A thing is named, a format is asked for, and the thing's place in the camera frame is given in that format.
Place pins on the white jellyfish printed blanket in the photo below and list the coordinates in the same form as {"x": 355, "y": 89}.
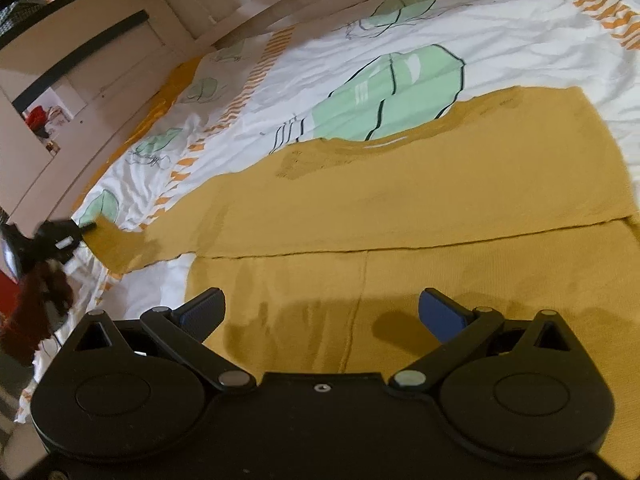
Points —
{"x": 500, "y": 50}

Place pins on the mustard yellow knit sweater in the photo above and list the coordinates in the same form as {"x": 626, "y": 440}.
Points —
{"x": 400, "y": 210}

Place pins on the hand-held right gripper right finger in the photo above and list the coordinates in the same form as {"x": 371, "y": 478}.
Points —
{"x": 440, "y": 316}

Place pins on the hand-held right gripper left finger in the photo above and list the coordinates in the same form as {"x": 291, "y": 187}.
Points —
{"x": 204, "y": 307}

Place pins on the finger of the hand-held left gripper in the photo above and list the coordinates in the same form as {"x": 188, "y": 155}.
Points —
{"x": 86, "y": 228}

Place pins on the red box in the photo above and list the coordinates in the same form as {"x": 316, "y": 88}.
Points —
{"x": 6, "y": 290}

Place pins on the red item on shelf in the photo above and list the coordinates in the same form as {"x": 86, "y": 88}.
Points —
{"x": 36, "y": 119}

